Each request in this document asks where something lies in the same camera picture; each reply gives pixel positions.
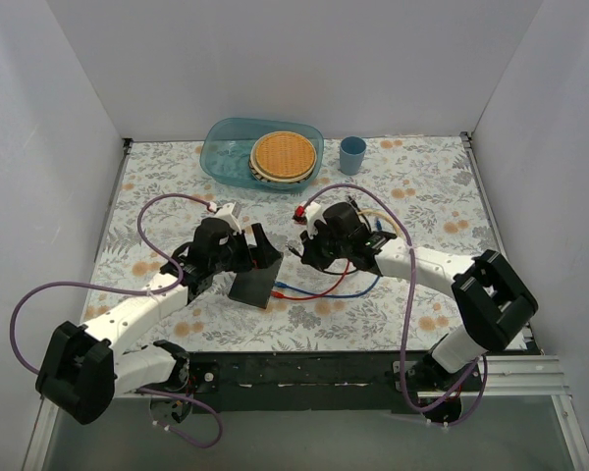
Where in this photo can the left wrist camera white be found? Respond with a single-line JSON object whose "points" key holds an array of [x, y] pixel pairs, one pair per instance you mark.
{"points": [[229, 213]]}

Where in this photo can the aluminium frame rail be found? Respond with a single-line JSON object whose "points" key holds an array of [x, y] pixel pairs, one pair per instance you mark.
{"points": [[520, 373]]}

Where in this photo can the black network switch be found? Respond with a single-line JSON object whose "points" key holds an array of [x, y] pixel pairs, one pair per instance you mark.
{"points": [[254, 288]]}

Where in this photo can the floral table mat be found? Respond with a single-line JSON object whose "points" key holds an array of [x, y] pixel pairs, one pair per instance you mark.
{"points": [[427, 181]]}

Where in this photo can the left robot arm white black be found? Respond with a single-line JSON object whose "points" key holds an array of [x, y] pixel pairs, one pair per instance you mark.
{"points": [[115, 333]]}

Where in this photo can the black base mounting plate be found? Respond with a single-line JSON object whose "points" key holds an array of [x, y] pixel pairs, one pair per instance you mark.
{"points": [[296, 381]]}

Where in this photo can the blue plastic cup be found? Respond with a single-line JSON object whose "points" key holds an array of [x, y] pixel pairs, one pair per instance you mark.
{"points": [[352, 151]]}

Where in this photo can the woven wicker round plate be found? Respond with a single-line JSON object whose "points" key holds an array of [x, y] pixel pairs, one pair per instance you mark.
{"points": [[283, 157]]}

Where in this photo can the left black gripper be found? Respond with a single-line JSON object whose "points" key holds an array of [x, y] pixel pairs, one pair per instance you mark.
{"points": [[250, 250]]}

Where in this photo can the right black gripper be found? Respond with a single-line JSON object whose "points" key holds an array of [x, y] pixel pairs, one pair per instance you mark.
{"points": [[312, 250]]}

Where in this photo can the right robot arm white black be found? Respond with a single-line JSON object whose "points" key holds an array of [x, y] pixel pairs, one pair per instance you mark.
{"points": [[493, 301]]}

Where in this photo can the teal plastic tub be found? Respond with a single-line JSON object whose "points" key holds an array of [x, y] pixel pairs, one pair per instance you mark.
{"points": [[226, 153]]}

